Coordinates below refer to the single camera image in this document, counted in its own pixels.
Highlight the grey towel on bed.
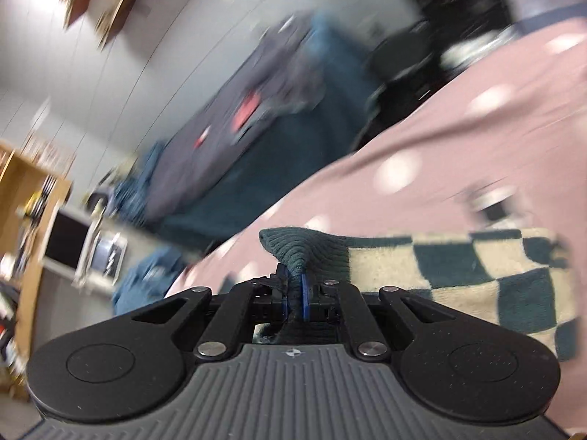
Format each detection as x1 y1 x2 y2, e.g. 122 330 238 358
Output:
246 13 324 116

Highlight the wooden shelf unit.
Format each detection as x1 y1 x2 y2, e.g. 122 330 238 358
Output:
1 141 71 400

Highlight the small red white item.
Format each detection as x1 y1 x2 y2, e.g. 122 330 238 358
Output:
194 125 211 149

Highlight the black round stool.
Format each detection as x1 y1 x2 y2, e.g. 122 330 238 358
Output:
355 21 447 149

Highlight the red pouch on bed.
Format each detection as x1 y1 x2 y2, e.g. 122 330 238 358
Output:
231 91 261 132

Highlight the blue crumpled cloth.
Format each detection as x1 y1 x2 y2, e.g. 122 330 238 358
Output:
112 246 189 316

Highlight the pink polka dot bedsheet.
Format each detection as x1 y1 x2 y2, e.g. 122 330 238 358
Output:
172 18 586 430

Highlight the white machine with screen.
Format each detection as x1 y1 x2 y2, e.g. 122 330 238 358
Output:
39 203 127 296

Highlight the green cream checkered sweater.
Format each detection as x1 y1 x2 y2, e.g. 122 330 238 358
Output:
259 227 579 362

